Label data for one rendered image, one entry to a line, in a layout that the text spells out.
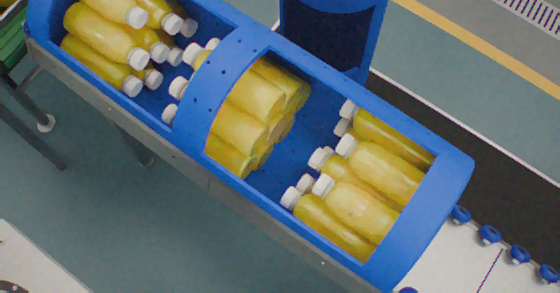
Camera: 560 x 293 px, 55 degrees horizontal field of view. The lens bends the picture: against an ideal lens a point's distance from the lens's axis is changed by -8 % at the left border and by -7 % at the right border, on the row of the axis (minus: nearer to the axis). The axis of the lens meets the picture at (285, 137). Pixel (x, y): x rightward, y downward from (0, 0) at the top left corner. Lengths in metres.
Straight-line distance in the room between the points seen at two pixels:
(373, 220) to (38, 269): 0.62
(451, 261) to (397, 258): 0.31
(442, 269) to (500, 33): 1.59
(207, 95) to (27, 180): 1.53
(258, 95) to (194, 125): 0.12
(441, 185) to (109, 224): 1.54
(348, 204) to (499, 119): 1.52
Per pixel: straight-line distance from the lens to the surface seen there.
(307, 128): 1.18
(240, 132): 1.00
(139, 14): 1.11
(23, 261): 1.15
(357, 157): 0.99
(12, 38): 1.54
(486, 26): 2.61
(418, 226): 0.89
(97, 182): 2.28
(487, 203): 2.11
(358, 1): 1.31
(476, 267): 1.22
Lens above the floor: 2.07
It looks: 69 degrees down
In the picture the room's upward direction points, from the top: straight up
